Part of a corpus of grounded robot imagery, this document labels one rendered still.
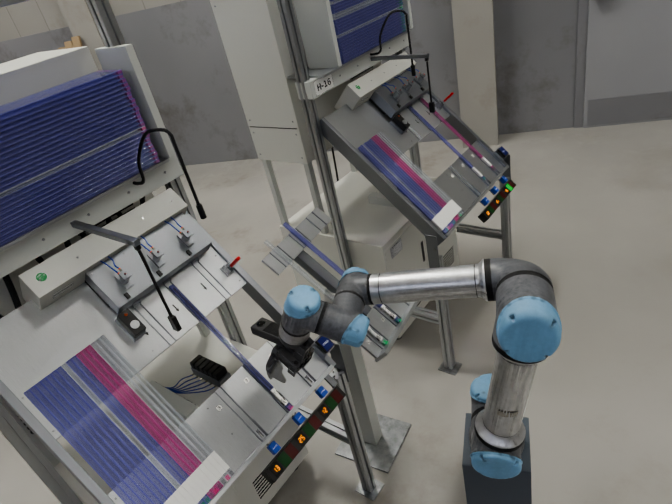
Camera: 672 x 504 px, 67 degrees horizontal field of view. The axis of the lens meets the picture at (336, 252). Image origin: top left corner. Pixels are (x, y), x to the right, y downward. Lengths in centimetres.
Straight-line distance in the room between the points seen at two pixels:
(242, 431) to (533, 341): 83
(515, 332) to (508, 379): 16
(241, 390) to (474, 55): 360
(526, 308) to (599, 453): 134
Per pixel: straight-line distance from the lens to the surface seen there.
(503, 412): 124
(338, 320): 113
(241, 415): 152
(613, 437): 236
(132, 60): 156
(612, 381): 255
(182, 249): 159
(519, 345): 106
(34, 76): 166
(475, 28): 451
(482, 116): 470
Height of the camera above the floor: 185
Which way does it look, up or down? 31 degrees down
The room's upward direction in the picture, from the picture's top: 14 degrees counter-clockwise
